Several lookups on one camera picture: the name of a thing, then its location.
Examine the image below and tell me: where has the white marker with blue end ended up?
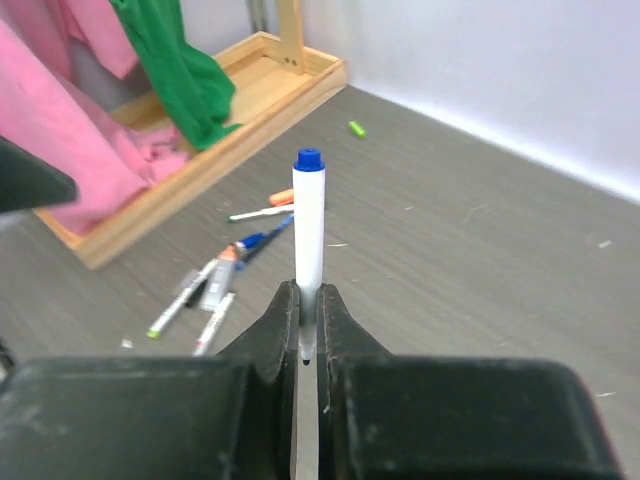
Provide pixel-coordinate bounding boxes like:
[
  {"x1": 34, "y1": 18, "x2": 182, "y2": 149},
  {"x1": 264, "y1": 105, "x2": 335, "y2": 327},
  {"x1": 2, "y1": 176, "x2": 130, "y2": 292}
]
[{"x1": 292, "y1": 148, "x2": 326, "y2": 365}]

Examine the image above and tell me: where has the white pen with black end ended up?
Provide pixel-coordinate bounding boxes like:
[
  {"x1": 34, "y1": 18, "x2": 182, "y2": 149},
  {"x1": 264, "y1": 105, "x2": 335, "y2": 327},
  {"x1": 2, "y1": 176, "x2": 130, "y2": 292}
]
[{"x1": 192, "y1": 292, "x2": 236, "y2": 357}]

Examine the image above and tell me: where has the dark blue pen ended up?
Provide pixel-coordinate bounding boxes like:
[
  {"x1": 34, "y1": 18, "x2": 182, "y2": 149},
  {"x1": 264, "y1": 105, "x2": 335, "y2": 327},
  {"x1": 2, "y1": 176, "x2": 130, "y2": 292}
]
[{"x1": 236, "y1": 214, "x2": 294, "y2": 270}]

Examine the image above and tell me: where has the clear pen cap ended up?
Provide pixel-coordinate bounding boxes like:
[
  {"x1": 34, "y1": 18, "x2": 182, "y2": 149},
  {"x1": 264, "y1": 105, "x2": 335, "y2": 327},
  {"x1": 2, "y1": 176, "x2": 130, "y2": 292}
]
[{"x1": 172, "y1": 269, "x2": 198, "y2": 296}]

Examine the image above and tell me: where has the white pen with lime end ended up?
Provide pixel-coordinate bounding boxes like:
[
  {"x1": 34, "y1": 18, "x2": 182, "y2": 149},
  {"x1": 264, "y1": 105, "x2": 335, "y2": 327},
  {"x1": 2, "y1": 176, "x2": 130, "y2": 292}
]
[{"x1": 146, "y1": 258, "x2": 218, "y2": 339}]

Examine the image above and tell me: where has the pink cloth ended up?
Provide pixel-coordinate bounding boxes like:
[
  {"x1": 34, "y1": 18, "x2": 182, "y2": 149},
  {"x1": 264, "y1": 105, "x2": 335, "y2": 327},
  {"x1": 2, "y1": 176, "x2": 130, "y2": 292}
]
[{"x1": 1, "y1": 1, "x2": 188, "y2": 234}]

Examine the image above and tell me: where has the white marker with green end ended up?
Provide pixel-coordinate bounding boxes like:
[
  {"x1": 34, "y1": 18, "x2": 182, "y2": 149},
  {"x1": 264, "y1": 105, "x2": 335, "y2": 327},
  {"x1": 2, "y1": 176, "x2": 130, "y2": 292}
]
[{"x1": 227, "y1": 204, "x2": 294, "y2": 223}]

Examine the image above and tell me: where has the black pen cap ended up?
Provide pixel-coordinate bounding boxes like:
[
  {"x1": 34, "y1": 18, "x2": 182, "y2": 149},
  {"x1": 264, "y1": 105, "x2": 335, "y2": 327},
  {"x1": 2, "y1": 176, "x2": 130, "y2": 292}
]
[{"x1": 184, "y1": 280, "x2": 206, "y2": 309}]

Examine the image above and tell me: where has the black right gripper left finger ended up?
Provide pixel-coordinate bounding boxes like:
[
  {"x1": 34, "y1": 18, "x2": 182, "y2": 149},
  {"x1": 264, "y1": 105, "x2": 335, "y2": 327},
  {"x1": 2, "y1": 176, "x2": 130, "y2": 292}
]
[{"x1": 1, "y1": 281, "x2": 299, "y2": 479}]

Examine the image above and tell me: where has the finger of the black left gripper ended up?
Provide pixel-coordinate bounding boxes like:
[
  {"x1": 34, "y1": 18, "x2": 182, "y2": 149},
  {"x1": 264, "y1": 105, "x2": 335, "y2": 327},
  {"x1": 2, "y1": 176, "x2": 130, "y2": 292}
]
[{"x1": 0, "y1": 137, "x2": 77, "y2": 214}]

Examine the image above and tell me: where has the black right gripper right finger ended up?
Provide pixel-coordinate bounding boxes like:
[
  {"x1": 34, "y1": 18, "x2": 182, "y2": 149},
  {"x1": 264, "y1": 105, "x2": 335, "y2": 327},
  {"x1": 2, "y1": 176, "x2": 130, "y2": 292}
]
[{"x1": 316, "y1": 285, "x2": 624, "y2": 479}]

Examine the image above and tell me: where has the orange highlighter cap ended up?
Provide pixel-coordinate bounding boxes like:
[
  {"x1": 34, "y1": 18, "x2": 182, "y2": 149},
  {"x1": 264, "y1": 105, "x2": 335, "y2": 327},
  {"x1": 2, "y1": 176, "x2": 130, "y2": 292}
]
[{"x1": 269, "y1": 188, "x2": 294, "y2": 207}]

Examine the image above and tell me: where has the wooden rack frame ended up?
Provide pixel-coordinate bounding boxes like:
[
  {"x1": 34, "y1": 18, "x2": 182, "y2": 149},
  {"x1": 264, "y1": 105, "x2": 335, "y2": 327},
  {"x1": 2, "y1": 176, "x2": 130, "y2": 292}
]
[{"x1": 276, "y1": 0, "x2": 305, "y2": 75}]

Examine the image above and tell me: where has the blue marker cap with eraser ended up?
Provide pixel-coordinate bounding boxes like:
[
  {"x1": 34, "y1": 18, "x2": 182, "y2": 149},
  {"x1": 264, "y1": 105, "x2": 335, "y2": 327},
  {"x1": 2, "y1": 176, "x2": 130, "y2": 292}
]
[{"x1": 234, "y1": 232, "x2": 266, "y2": 252}]

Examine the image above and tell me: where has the wooden rack base tray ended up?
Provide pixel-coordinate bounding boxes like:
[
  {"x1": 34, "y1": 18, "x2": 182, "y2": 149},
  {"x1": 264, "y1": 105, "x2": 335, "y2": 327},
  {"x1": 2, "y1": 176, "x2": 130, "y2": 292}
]
[{"x1": 35, "y1": 32, "x2": 347, "y2": 270}]

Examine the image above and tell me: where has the lime green pen cap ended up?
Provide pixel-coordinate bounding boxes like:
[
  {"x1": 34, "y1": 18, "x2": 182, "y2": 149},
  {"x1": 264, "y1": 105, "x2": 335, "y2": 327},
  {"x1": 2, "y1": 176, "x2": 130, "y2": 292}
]
[{"x1": 348, "y1": 121, "x2": 367, "y2": 139}]

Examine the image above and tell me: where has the grey highlighter with orange tip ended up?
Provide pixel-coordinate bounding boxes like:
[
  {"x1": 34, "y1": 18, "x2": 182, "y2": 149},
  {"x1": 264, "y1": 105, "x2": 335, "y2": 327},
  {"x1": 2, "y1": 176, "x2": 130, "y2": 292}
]
[{"x1": 199, "y1": 243, "x2": 238, "y2": 312}]

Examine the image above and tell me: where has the green cloth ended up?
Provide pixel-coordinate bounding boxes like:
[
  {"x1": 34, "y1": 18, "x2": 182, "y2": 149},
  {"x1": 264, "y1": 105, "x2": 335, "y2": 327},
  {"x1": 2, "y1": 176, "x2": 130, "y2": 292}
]
[{"x1": 111, "y1": 0, "x2": 238, "y2": 150}]

